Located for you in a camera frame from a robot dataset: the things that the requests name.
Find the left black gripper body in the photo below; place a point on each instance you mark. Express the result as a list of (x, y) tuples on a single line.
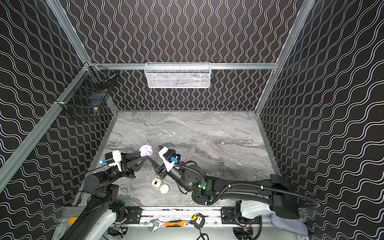
[(126, 163)]

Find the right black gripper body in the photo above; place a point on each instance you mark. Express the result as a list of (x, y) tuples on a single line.
[(162, 168)]

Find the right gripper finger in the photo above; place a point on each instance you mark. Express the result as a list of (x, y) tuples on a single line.
[(163, 149), (154, 163)]

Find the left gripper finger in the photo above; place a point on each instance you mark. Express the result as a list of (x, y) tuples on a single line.
[(137, 164), (134, 155)]

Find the purple earbud charging case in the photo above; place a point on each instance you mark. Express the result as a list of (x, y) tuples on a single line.
[(146, 150)]

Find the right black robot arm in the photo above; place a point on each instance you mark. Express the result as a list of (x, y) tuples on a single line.
[(276, 193)]

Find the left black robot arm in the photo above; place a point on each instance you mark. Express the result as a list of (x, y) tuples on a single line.
[(103, 209)]

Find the cream earbud charging case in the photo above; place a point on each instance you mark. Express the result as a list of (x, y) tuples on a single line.
[(156, 182)]

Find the silver combination wrench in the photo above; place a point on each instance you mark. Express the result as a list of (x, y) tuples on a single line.
[(222, 167)]

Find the yellow black tape measure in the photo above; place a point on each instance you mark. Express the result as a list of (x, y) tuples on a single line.
[(198, 221)]

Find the yellow label sticker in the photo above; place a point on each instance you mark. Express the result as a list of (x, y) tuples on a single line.
[(72, 220)]

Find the grey cloth pad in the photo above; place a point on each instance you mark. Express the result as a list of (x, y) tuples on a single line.
[(293, 226)]

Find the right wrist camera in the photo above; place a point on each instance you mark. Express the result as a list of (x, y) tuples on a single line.
[(170, 158)]

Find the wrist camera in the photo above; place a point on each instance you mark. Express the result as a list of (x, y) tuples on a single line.
[(170, 158), (113, 159)]

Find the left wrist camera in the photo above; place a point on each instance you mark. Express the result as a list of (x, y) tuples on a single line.
[(113, 159)]

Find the adjustable wrench orange handle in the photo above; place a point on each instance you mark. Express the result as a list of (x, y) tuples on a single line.
[(157, 224)]

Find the black wire basket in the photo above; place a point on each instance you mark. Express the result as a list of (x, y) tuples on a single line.
[(93, 90)]

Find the white wire mesh basket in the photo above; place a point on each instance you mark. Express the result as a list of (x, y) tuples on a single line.
[(178, 75)]

